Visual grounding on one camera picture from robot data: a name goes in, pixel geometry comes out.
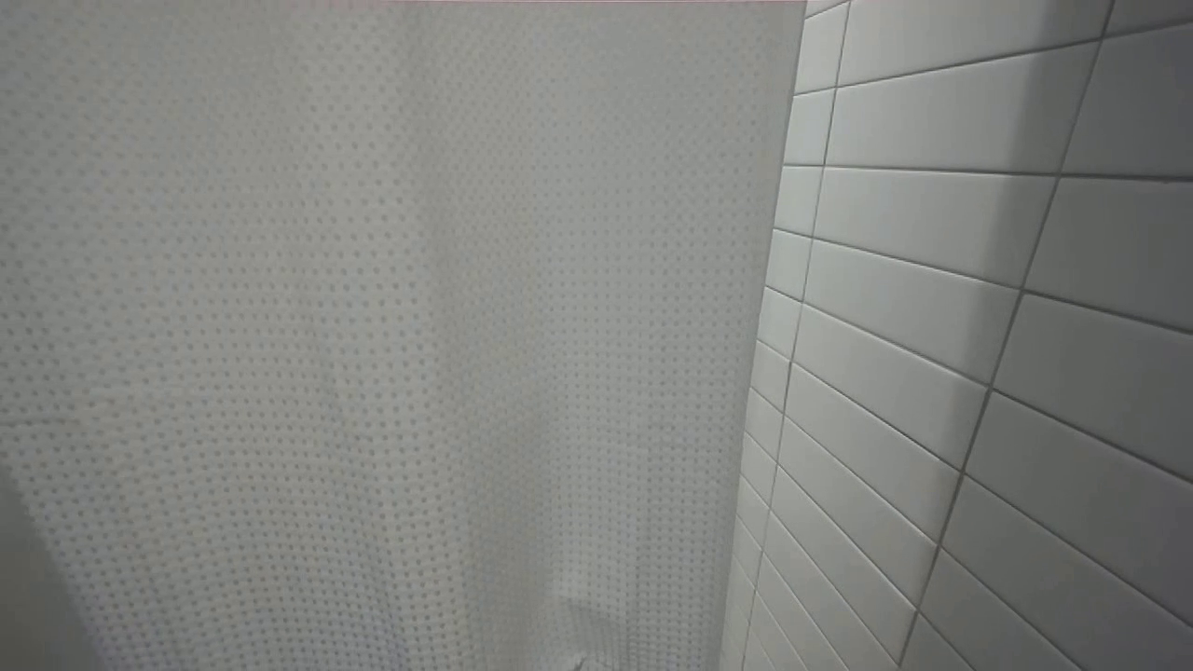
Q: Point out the white dotted shower curtain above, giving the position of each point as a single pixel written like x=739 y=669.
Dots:
x=375 y=349

